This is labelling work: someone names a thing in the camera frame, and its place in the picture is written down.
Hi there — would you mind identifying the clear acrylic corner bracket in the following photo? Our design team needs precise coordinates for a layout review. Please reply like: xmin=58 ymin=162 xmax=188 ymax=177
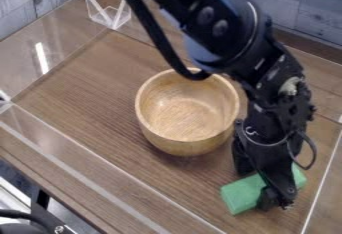
xmin=85 ymin=0 xmax=132 ymax=30

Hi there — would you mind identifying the black cable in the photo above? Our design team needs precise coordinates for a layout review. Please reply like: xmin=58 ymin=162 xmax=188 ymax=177
xmin=0 ymin=207 xmax=34 ymax=234

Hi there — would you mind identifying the black table frame bracket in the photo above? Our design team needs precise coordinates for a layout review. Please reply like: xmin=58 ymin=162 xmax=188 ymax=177
xmin=30 ymin=189 xmax=90 ymax=234

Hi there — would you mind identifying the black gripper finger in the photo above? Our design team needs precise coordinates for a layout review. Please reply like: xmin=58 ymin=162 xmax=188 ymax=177
xmin=232 ymin=138 xmax=255 ymax=176
xmin=256 ymin=187 xmax=289 ymax=211

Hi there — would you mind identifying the green foam block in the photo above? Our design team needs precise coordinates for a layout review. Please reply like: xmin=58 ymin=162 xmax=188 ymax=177
xmin=219 ymin=162 xmax=308 ymax=216

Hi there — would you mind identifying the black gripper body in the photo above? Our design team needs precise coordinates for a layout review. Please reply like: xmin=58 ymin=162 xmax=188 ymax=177
xmin=231 ymin=97 xmax=319 ymax=209

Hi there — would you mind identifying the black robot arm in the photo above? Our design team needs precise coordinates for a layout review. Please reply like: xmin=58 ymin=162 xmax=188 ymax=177
xmin=125 ymin=0 xmax=315 ymax=210

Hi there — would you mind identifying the wooden bowl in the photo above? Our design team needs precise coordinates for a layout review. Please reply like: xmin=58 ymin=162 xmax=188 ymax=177
xmin=135 ymin=70 xmax=240 ymax=157

